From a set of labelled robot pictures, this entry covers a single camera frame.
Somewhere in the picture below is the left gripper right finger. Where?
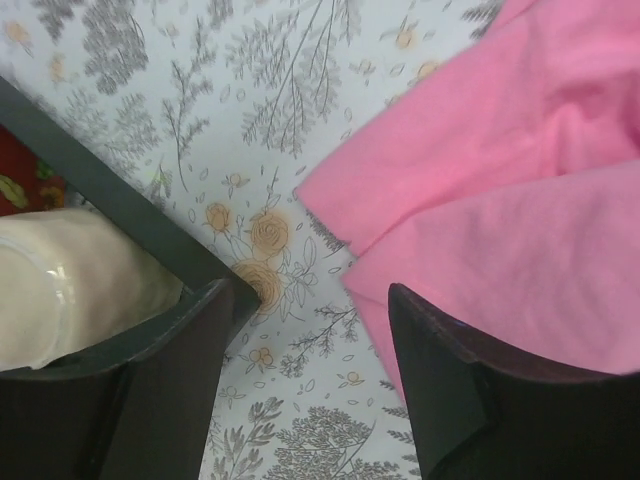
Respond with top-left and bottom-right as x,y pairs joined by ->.
388,284 -> 639,479

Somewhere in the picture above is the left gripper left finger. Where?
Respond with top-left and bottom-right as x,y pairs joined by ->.
1,281 -> 233,479

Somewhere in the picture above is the pink t shirt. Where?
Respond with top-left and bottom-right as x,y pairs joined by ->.
297,0 -> 639,384

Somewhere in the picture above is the cream ceramic cup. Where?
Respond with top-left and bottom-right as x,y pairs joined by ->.
1,208 -> 183,371

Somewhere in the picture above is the floral patterned table mat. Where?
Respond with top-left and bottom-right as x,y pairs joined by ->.
1,0 -> 500,479

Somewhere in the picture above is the black wire dish rack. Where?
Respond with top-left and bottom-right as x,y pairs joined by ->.
0,74 -> 264,371

